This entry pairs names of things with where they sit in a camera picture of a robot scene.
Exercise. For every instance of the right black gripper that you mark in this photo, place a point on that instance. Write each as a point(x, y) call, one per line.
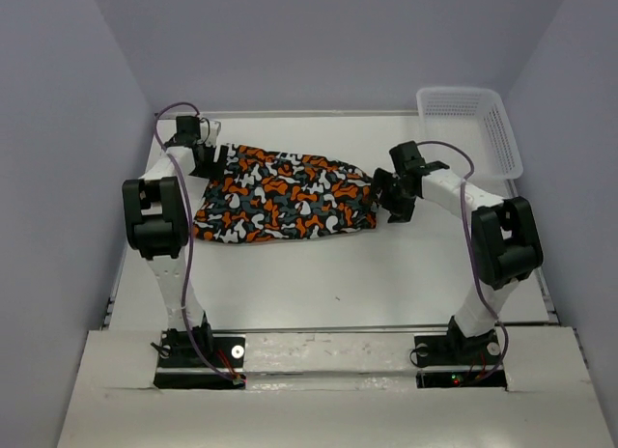
point(403, 212)

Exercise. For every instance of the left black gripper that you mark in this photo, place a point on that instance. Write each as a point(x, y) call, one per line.
point(213, 170)

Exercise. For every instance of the orange black camouflage shorts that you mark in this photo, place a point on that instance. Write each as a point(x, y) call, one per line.
point(265, 196)

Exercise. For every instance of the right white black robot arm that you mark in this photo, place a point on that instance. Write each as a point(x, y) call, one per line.
point(500, 234)

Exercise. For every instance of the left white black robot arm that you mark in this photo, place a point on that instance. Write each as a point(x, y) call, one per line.
point(159, 226)

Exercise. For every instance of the white perforated plastic basket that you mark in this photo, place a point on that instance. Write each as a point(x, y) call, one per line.
point(475, 121)

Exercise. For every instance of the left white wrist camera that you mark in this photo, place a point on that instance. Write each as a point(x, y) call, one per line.
point(212, 129)

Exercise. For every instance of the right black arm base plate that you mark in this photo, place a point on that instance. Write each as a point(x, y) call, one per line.
point(439, 367)

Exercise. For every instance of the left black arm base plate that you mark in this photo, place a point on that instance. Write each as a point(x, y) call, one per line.
point(218, 366)

